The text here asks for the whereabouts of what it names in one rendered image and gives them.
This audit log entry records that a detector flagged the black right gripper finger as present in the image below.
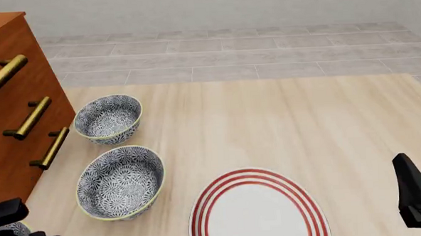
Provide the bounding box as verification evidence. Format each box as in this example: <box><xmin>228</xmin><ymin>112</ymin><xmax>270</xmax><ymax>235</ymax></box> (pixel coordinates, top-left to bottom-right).
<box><xmin>390</xmin><ymin>151</ymin><xmax>421</xmax><ymax>208</ymax></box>

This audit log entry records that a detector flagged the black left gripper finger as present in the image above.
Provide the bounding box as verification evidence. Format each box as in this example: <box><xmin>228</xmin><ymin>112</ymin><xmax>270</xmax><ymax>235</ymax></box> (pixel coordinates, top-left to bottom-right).
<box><xmin>0</xmin><ymin>196</ymin><xmax>31</xmax><ymax>230</ymax></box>

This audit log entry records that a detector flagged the patterned blue-white bowl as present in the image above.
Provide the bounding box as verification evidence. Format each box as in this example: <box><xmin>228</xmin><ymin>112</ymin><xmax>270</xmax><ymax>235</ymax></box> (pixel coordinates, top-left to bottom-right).
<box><xmin>72</xmin><ymin>92</ymin><xmax>145</xmax><ymax>147</ymax></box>
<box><xmin>73</xmin><ymin>144</ymin><xmax>169</xmax><ymax>224</ymax></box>
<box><xmin>0</xmin><ymin>220</ymin><xmax>33</xmax><ymax>236</ymax></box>

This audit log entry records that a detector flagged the white plate with red rings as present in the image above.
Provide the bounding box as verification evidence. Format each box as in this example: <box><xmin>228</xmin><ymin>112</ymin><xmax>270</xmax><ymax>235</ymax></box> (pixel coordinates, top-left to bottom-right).
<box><xmin>185</xmin><ymin>163</ymin><xmax>333</xmax><ymax>236</ymax></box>

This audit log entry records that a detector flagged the wooden cabinet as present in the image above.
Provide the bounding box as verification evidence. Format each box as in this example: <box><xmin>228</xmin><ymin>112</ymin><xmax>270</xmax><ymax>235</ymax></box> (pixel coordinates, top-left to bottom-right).
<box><xmin>0</xmin><ymin>9</ymin><xmax>81</xmax><ymax>213</ymax></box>

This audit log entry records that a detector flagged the brass drawer handle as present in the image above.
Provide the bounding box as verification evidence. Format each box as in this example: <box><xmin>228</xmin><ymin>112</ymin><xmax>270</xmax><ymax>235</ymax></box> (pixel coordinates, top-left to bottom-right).
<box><xmin>26</xmin><ymin>126</ymin><xmax>73</xmax><ymax>171</ymax></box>
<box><xmin>0</xmin><ymin>95</ymin><xmax>54</xmax><ymax>142</ymax></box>
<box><xmin>0</xmin><ymin>53</ymin><xmax>31</xmax><ymax>99</ymax></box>

